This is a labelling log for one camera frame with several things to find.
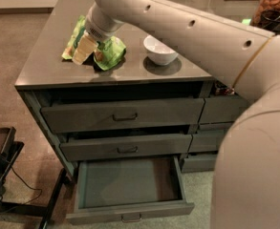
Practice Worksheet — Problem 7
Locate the middle right drawer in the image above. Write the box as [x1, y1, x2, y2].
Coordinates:
[188, 130, 226, 153]

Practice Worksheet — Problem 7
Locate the black cable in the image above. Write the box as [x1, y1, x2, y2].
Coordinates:
[6, 160, 43, 213]

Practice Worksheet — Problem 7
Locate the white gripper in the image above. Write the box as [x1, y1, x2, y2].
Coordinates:
[72, 4, 123, 65]

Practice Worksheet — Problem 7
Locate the green rice chip bag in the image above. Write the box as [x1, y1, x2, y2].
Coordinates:
[61, 15, 126, 71]

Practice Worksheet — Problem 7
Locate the black cup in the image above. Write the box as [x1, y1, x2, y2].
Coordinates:
[260, 10, 280, 34]

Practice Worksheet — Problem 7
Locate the black metal stand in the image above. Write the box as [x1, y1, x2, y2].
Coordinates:
[0, 126, 67, 229]

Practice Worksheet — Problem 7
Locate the top right drawer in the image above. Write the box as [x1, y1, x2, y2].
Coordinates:
[199, 95, 248, 124]

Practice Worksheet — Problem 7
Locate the bottom right drawer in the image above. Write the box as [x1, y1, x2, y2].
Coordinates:
[181, 155, 217, 173]

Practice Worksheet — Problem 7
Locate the open bottom left drawer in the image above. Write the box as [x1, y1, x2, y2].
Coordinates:
[66, 156, 194, 225]

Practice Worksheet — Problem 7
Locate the grey drawer cabinet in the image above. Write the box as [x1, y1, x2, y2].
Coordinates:
[16, 0, 232, 175]

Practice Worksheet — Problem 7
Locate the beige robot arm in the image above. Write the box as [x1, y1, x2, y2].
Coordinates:
[86, 0, 280, 229]

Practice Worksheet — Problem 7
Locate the snack packet in drawer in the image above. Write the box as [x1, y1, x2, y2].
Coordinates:
[213, 81, 235, 95]

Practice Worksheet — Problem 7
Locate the white ceramic bowl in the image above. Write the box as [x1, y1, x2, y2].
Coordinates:
[143, 35, 178, 66]

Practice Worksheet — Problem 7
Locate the middle left drawer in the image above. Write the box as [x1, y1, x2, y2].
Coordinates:
[60, 134, 192, 161]

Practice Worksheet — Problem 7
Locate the top left drawer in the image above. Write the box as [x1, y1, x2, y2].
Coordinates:
[41, 98, 204, 134]

